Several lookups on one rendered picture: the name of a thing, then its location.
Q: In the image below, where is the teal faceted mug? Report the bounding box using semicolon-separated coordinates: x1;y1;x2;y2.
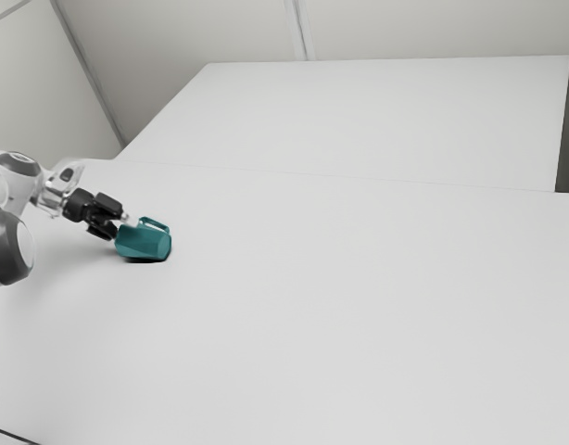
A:
112;214;174;263

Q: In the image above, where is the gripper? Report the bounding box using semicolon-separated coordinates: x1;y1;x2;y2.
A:
61;187;141;242

